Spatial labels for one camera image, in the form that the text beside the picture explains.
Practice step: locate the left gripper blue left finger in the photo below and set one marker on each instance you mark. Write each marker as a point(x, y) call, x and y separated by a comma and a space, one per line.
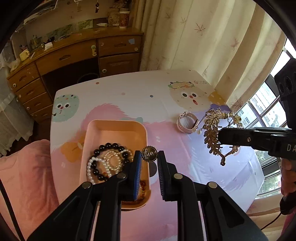
point(133, 177)

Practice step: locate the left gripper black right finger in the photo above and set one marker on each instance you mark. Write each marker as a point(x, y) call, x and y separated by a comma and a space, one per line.
point(166, 173)

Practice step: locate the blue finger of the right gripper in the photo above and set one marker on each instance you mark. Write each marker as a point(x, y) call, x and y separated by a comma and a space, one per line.
point(236, 137)

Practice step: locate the round gold pendant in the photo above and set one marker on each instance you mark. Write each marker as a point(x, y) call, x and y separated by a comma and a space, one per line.
point(149, 154)

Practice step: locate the gold leaf hair comb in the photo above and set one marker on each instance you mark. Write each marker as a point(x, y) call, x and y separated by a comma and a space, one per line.
point(211, 129)

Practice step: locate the pink smart watch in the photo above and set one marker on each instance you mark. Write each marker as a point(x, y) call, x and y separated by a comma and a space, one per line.
point(187, 122)

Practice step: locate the pink jewelry box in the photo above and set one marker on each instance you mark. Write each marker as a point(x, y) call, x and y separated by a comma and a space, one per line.
point(115, 159)

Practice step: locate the person right hand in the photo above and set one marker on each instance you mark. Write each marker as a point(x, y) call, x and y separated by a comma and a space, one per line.
point(287, 203)

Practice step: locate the cartoon printed tablecloth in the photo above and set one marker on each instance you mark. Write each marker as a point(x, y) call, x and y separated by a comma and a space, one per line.
point(139, 109)

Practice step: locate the cream patterned curtain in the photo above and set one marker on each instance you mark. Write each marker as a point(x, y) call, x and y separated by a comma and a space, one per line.
point(233, 45)

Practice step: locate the white lace covered cabinet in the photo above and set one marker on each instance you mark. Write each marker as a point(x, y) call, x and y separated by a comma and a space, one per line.
point(16, 123)

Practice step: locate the wooden desk with drawers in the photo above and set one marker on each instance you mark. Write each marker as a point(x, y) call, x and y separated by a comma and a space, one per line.
point(83, 56)

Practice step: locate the printed paper cup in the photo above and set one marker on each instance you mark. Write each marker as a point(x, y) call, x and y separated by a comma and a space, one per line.
point(124, 15)

